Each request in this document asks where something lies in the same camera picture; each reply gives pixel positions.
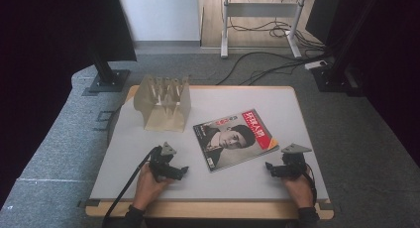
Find white metal table frame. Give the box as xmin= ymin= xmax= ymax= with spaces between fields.
xmin=220 ymin=0 xmax=309 ymax=59

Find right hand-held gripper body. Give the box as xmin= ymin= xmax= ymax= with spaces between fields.
xmin=276 ymin=142 xmax=313 ymax=180

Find white power strip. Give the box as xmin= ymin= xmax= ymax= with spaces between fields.
xmin=303 ymin=59 xmax=329 ymax=71

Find black floor cables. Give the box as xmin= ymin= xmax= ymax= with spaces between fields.
xmin=215 ymin=0 xmax=335 ymax=87

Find black curtain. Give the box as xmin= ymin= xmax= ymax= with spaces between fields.
xmin=0 ymin=0 xmax=138 ymax=209
xmin=305 ymin=0 xmax=420 ymax=168

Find person's right hand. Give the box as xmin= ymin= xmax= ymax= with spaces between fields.
xmin=281 ymin=165 xmax=315 ymax=210

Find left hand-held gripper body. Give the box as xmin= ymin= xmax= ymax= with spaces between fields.
xmin=148 ymin=141 xmax=182 ymax=183

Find wooden magazine rack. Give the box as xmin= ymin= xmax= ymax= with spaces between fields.
xmin=133 ymin=73 xmax=192 ymax=134

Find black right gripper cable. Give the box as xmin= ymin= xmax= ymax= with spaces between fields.
xmin=304 ymin=163 xmax=319 ymax=206

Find black metal stand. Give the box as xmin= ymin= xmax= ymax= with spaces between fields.
xmin=310 ymin=0 xmax=384 ymax=97
xmin=86 ymin=39 xmax=132 ymax=94

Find magazine with portrait cover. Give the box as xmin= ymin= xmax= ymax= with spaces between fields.
xmin=192 ymin=108 xmax=280 ymax=173

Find person's left hand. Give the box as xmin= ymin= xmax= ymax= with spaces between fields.
xmin=133 ymin=163 xmax=175 ymax=211

